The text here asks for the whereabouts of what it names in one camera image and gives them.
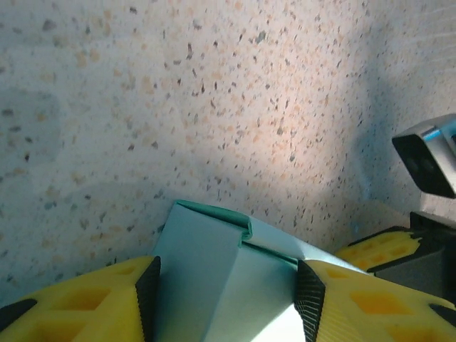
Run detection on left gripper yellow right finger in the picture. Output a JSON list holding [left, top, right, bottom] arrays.
[[292, 259, 456, 342]]

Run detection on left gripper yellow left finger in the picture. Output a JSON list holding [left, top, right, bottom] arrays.
[[0, 254, 162, 342]]

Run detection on light blue paper box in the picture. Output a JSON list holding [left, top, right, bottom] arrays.
[[151, 199, 370, 342]]

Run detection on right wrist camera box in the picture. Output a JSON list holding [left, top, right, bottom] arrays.
[[390, 113, 456, 200]]

